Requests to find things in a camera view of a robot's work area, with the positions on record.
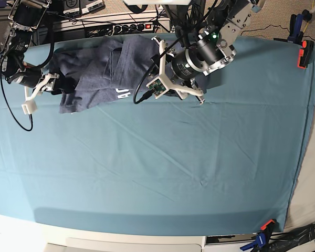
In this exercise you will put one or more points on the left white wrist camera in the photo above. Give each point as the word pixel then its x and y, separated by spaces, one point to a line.
pixel 157 87

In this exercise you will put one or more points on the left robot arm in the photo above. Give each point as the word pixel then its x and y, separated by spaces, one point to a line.
pixel 212 50

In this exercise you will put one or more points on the teal table cloth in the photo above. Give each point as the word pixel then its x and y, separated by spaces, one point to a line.
pixel 166 167

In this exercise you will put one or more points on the orange blue clamp bottom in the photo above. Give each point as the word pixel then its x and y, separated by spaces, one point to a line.
pixel 262 239

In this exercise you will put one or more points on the blue-grey heather T-shirt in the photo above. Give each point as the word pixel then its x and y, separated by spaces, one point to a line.
pixel 105 73

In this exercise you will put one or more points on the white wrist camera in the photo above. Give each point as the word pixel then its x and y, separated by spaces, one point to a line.
pixel 29 107
pixel 157 87

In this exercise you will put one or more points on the white power strip red switch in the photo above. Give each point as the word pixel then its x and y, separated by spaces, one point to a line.
pixel 112 29

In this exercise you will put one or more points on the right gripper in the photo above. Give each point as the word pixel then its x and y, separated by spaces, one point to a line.
pixel 38 83

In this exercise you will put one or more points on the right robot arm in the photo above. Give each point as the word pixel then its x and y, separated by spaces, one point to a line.
pixel 25 17

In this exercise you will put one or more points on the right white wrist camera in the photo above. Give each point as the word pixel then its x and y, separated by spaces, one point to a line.
pixel 29 107

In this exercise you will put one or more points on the black plastic bag bottom right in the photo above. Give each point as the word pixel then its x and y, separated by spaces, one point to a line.
pixel 292 239

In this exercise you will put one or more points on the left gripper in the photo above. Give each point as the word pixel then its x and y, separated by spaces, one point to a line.
pixel 183 68

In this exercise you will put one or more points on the orange black clamp upper right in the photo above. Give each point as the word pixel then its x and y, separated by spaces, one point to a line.
pixel 305 54

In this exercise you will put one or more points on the blue clamp upper right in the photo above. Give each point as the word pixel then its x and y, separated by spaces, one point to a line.
pixel 295 32

